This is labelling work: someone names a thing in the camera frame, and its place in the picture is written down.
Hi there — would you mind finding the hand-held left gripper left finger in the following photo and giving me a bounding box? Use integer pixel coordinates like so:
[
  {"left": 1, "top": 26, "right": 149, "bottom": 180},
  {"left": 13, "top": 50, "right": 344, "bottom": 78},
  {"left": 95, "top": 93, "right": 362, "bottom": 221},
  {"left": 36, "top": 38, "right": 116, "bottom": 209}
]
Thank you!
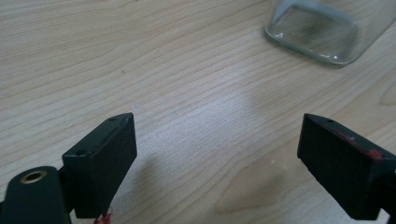
[{"left": 62, "top": 112, "right": 138, "bottom": 219}]

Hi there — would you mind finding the glass jar with black lid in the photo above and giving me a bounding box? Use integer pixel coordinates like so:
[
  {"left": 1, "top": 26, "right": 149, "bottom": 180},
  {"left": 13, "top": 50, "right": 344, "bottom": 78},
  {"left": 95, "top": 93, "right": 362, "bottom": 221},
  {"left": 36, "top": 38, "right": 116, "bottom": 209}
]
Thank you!
[{"left": 263, "top": 0, "right": 396, "bottom": 68}]

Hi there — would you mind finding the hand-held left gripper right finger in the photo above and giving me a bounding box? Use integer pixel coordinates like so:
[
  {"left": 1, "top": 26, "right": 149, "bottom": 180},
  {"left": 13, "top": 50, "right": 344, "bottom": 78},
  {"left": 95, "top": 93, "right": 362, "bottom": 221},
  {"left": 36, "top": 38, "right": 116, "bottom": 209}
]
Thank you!
[{"left": 296, "top": 113, "right": 396, "bottom": 221}]

